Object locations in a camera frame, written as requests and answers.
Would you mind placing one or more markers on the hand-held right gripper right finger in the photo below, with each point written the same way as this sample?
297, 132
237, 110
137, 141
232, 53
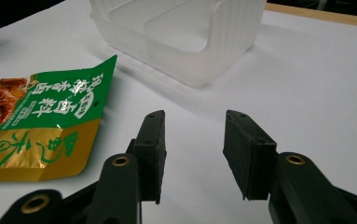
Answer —
244, 155

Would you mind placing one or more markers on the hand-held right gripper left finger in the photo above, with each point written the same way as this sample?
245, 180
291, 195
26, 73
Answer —
151, 149

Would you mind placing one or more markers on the green and gold seasoning packet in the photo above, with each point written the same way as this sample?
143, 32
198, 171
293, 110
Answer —
52, 118

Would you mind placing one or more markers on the translucent plastic container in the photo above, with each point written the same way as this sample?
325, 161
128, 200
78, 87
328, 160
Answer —
185, 34

